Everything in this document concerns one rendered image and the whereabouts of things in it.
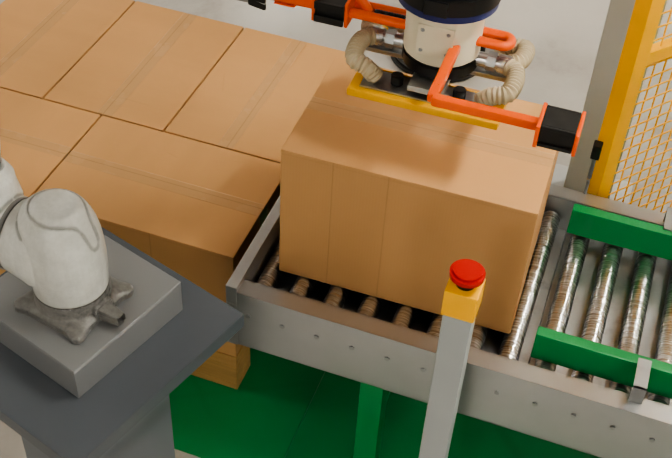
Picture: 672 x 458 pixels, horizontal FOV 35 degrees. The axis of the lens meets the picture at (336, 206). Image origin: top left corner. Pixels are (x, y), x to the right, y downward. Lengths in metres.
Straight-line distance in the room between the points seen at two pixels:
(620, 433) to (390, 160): 0.81
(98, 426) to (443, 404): 0.73
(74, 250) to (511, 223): 0.95
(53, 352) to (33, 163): 0.99
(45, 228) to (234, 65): 1.46
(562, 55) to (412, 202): 2.27
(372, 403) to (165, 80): 1.24
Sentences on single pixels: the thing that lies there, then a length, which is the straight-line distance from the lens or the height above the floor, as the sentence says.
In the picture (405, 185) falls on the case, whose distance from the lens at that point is 2.42.
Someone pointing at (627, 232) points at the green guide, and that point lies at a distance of 2.91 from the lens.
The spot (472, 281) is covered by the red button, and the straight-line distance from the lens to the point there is 2.08.
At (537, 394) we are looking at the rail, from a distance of 2.55.
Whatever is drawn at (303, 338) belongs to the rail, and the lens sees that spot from 2.65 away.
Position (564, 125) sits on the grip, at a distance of 2.11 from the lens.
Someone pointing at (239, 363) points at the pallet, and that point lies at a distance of 3.13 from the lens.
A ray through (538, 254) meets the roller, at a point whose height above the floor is 0.55.
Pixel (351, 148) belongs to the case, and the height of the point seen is 0.95.
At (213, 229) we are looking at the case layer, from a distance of 2.86.
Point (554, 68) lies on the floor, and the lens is 4.54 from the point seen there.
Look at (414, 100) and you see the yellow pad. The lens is 2.34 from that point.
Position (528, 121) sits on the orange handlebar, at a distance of 2.13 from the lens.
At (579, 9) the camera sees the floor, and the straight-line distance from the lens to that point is 4.95.
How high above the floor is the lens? 2.52
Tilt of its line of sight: 43 degrees down
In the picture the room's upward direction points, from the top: 4 degrees clockwise
